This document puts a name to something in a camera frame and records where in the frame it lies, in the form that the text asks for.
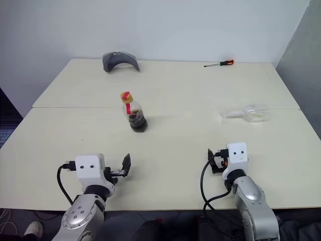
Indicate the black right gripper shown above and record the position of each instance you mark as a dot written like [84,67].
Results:
[222,162]

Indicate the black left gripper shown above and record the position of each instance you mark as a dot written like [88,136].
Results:
[108,173]

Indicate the clear plastic cola bottle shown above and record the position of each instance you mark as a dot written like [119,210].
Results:
[138,120]

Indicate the clear drinking glass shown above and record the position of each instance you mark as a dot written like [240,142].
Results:
[255,114]

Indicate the yellow bottle cap red tape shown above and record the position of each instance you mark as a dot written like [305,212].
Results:
[126,96]

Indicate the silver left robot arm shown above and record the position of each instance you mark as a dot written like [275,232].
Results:
[77,216]

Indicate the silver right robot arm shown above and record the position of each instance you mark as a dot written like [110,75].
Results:
[250,200]

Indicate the white shoe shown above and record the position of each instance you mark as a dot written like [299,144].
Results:
[33,229]

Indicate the open dark laptop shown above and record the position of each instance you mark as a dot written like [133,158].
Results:
[5,135]

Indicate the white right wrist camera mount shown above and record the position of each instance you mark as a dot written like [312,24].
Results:
[237,160]

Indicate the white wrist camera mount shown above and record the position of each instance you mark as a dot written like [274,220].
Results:
[237,160]
[87,173]

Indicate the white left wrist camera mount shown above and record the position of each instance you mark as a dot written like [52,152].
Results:
[87,173]

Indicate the grey partition wall panel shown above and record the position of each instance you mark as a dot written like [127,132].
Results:
[303,62]

